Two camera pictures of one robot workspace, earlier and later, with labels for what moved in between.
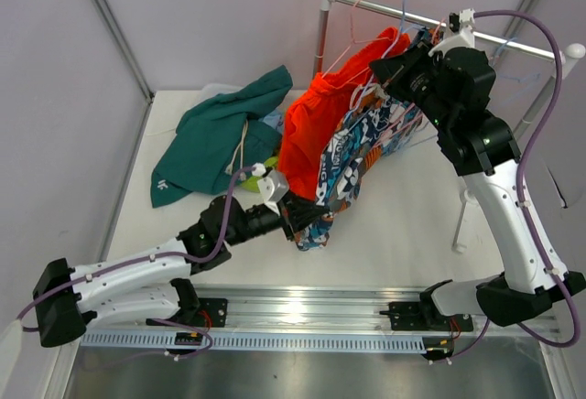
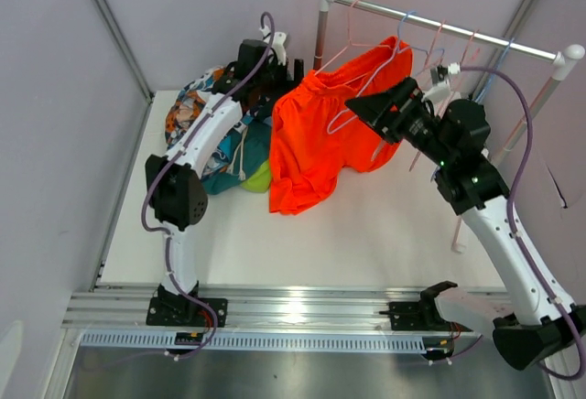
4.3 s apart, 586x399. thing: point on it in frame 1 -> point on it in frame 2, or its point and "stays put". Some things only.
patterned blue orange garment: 374,124 -> 201,84
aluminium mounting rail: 315,311 stays put
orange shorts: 314,109 stays put
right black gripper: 396,70 -> 375,108
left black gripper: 299,214 -> 286,86
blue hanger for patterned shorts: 401,27 -> 439,50
